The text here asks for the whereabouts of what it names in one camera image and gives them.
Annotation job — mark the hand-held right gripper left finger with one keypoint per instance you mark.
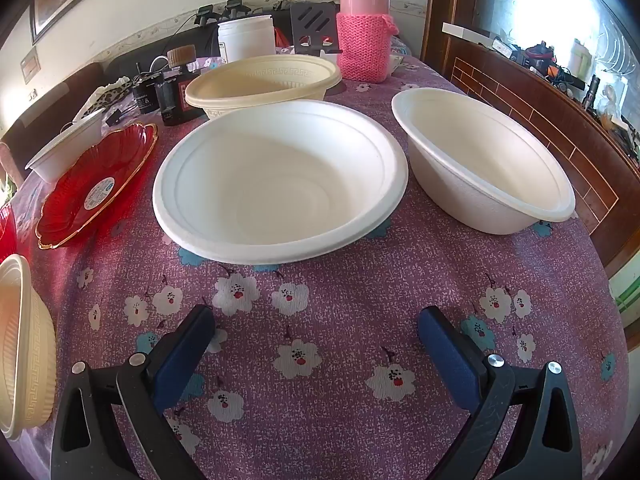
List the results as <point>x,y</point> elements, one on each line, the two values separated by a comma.
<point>182,360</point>

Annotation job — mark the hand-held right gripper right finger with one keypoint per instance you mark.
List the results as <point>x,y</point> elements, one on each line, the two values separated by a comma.
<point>450,355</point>

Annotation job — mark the red gold-rimmed glass plate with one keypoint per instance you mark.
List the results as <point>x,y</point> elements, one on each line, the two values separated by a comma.
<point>5,235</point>
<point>75,195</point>

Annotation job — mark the white smooth paper bowl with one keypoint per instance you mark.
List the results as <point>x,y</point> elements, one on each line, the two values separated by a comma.
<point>480,150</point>

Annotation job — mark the large white ribbed paper bowl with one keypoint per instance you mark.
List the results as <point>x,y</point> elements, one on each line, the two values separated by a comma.
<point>280,175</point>

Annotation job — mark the small deep white bowl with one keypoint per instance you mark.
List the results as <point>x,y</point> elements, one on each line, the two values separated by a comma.
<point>65,150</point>

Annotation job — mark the purple floral tablecloth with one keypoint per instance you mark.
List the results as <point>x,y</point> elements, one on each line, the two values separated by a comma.
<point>325,310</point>

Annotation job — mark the small black plug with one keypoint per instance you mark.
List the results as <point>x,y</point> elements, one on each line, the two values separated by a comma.
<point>114,119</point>

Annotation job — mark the wooden brick-pattern cabinet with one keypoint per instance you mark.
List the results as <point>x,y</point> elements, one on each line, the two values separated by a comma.
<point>550,110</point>

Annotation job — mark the dark bottle with cork cap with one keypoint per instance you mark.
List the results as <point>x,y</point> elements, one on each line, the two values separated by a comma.
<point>172,95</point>

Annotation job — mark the black round gadget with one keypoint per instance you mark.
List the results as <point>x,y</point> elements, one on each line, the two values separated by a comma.
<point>145,95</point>

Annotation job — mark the leopard print cloth pouch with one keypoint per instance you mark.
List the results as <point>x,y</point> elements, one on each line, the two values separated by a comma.
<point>107,95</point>

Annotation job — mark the brown fabric sofa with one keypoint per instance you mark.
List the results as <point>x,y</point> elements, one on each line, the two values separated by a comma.
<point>55,95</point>

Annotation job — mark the black flashlight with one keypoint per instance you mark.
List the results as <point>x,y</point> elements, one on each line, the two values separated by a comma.
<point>591,91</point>

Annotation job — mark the black leather sofa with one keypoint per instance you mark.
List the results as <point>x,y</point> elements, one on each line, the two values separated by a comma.
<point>150,50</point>

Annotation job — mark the flat white box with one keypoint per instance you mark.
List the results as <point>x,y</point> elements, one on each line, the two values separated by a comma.
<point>470,32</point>

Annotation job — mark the pink thermos with knitted sleeve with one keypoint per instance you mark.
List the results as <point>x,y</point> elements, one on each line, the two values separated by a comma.
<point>362,40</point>

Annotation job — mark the white plastic jar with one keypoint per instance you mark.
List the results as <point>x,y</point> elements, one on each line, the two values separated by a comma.
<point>245,37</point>

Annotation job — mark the black clamp gadget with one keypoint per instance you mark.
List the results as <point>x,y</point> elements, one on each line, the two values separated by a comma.
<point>204,14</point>
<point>236,9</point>

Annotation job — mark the black slotted phone stand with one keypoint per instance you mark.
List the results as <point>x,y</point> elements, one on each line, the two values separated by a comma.
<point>310,20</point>

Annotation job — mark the framed horse painting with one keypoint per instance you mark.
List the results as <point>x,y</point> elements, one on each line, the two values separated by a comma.
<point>50,10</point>

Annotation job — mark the brown wall plaque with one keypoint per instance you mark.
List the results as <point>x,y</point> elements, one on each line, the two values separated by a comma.
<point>29,66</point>

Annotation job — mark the dark wooden door frame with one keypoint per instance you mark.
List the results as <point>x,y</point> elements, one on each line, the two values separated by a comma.
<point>445,5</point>

